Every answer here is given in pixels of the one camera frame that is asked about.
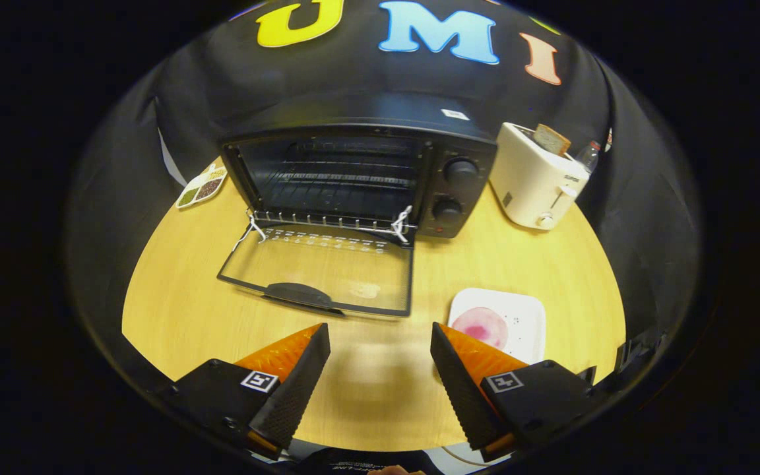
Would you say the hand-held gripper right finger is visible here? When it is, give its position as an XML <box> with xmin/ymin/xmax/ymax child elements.
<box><xmin>429</xmin><ymin>322</ymin><xmax>612</xmax><ymax>462</ymax></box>

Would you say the pink round ham slice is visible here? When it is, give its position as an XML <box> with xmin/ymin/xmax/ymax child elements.
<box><xmin>451</xmin><ymin>307</ymin><xmax>509</xmax><ymax>350</ymax></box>

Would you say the black toaster oven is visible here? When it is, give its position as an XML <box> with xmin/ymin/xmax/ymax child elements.
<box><xmin>216</xmin><ymin>92</ymin><xmax>498</xmax><ymax>319</ymax></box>

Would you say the white divided dish with beans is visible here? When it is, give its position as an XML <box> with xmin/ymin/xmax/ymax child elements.
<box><xmin>175</xmin><ymin>163</ymin><xmax>229</xmax><ymax>210</ymax></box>

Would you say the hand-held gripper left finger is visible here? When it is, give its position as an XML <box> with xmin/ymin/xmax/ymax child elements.
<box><xmin>156</xmin><ymin>322</ymin><xmax>331</xmax><ymax>461</ymax></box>

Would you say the clear water bottle red label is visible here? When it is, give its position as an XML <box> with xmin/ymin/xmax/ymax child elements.
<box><xmin>575</xmin><ymin>129</ymin><xmax>613</xmax><ymax>174</ymax></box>

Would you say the white pop-up toaster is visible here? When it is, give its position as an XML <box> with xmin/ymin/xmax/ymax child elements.
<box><xmin>489</xmin><ymin>122</ymin><xmax>592</xmax><ymax>230</ymax></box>

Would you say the white square plate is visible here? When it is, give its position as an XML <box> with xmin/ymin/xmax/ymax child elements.
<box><xmin>447</xmin><ymin>287</ymin><xmax>547</xmax><ymax>365</ymax></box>

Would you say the brown bread slice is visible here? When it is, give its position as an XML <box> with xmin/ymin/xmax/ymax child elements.
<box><xmin>532</xmin><ymin>123</ymin><xmax>572</xmax><ymax>157</ymax></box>

